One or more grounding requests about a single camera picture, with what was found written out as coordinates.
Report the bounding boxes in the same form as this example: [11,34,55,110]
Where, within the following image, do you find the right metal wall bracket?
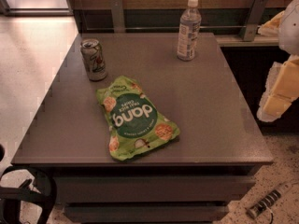
[240,0,268,42]

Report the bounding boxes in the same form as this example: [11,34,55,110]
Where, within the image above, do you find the grey drawer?
[64,205,228,224]
[55,176,255,203]

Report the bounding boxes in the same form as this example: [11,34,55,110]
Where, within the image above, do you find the grey lower drawer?
[64,205,228,224]

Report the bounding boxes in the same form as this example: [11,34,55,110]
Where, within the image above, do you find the clear plastic water bottle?
[177,0,202,61]

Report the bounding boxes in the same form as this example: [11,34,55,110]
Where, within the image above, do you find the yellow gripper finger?
[258,11,284,36]
[262,61,299,118]

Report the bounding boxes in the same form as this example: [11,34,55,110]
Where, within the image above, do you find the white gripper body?
[256,54,299,123]

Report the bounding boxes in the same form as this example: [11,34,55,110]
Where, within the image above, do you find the black chair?
[0,144,58,224]

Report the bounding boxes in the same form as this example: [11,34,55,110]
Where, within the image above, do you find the silver soda can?
[80,38,107,81]

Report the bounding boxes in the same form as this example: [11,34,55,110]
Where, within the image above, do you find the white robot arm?
[257,0,299,122]

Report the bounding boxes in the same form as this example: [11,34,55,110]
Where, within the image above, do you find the left metal wall bracket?
[110,0,125,33]

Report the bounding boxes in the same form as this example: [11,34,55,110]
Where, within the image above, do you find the green rice chip bag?
[96,76,180,161]

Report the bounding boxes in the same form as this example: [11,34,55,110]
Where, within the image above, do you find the white power strip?
[247,182,293,219]

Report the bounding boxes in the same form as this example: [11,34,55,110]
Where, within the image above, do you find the metal wall bracket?
[240,0,268,42]
[110,0,125,33]

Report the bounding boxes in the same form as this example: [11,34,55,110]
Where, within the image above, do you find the grey upper drawer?
[55,176,255,203]

